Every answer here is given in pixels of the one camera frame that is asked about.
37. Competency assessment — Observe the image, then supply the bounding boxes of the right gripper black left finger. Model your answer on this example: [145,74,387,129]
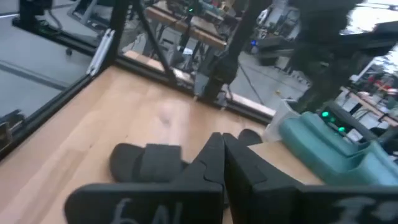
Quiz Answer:
[167,132,225,185]

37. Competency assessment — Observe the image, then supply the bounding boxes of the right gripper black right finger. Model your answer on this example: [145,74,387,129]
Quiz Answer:
[223,133,301,224]

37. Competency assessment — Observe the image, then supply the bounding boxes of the black rubber slide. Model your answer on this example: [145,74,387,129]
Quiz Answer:
[238,128,264,146]
[109,142,200,184]

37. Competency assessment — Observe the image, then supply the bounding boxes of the green rubber slide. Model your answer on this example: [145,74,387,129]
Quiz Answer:
[278,119,398,187]
[301,111,398,156]

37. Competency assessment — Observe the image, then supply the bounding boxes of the white hexagonal plant pot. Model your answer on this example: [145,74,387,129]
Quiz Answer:
[264,98,301,142]

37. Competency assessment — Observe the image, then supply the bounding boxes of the wooden workbench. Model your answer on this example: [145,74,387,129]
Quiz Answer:
[144,0,243,50]

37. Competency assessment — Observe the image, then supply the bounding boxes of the tall green cactus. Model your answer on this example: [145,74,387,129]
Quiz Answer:
[292,0,364,114]

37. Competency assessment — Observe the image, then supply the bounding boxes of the silver metal bracket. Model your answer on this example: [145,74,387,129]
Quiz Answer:
[86,28,116,77]

